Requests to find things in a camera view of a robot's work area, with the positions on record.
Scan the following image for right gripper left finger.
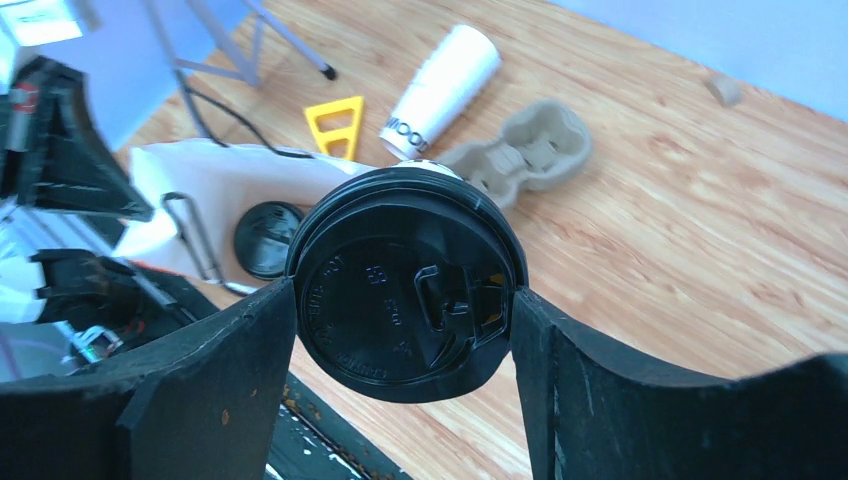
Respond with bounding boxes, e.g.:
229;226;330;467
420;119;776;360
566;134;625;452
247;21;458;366
1;278;297;479

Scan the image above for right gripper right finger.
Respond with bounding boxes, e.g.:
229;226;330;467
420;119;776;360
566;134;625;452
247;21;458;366
511;289;847;479

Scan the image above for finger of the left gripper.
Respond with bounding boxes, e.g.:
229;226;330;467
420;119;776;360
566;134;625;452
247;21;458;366
19;56;153;222

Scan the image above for orange paper bag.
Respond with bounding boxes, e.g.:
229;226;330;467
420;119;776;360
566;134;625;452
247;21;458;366
113;138;372;291

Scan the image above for black coffee cup lid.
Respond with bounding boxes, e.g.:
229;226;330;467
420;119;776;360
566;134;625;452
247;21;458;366
286;166;529;403

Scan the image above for single white paper cup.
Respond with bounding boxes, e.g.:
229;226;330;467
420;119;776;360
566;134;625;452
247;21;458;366
393;159;462;180

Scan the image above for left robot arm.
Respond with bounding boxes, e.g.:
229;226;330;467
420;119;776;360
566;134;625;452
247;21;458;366
1;55;221;378

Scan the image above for white tripod stand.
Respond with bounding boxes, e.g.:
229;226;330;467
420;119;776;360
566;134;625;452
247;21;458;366
142;0;337;143

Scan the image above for stacked pulp cup carriers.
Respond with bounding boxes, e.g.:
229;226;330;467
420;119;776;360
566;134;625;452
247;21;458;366
435;99;593;210

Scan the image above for yellow plastic triangle holder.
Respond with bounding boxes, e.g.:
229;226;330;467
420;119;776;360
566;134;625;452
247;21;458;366
303;96;365;161

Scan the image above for stack of white paper cups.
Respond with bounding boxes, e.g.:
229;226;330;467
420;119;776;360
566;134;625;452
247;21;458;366
379;24;502;160

